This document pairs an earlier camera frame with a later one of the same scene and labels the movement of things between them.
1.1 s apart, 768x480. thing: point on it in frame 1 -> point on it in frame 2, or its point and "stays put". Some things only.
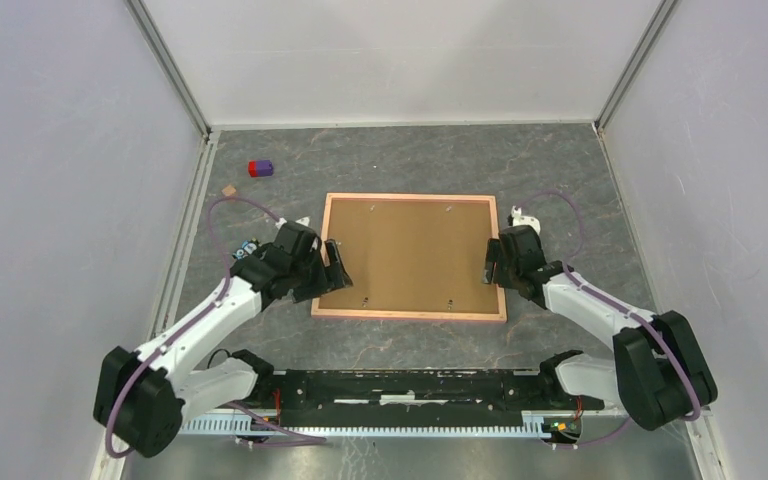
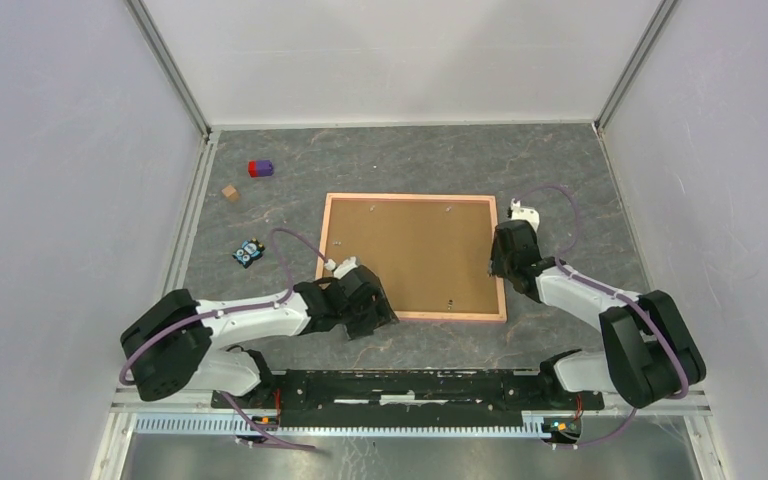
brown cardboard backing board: x=412 y=255 stays put
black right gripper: x=495 y=254 stays put
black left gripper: x=329 y=278 -> x=379 y=313
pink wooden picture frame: x=371 y=314 stays put
